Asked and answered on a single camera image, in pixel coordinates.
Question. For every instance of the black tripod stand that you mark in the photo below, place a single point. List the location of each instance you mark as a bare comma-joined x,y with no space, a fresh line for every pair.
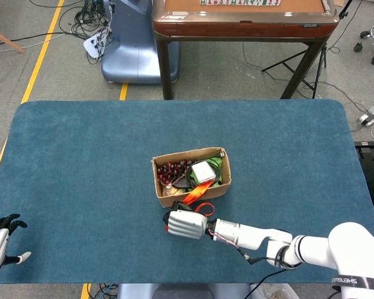
314,82

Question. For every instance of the black eye mask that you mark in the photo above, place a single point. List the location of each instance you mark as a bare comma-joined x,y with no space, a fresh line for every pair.
180,184

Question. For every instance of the row of face-up mahjong tiles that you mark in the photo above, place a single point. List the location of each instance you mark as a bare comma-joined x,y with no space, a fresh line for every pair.
237,2

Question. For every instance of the tan round bread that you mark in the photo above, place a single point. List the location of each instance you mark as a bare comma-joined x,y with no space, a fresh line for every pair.
171,191

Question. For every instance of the brown mahjong table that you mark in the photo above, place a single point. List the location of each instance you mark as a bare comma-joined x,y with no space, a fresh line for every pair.
237,28

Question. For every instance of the clear plastic bag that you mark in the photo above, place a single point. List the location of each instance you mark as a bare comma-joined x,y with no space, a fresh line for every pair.
274,294

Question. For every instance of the light wooden pole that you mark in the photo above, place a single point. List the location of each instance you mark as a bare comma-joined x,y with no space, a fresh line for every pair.
9,42

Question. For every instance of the brown cardboard box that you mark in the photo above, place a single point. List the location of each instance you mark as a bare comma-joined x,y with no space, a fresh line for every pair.
168,201

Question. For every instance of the white power strip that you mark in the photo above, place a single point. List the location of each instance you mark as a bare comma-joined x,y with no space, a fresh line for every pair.
92,45
372,113

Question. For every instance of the dark red grape bunch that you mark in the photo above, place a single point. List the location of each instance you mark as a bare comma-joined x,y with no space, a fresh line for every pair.
169,171

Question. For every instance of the bright green cloth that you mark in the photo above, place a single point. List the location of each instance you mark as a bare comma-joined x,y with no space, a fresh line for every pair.
217,162

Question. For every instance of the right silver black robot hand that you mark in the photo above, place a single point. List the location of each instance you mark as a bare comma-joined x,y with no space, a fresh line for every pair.
187,224

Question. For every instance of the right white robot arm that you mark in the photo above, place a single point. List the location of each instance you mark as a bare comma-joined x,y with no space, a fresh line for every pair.
314,246

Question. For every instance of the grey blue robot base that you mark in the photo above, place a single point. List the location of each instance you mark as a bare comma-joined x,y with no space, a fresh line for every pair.
180,292

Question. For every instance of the blue felt table cover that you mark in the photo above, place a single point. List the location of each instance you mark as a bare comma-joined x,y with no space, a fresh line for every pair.
81,124

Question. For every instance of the blue grey machine pedestal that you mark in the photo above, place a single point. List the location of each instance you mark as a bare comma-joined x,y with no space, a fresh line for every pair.
134,46

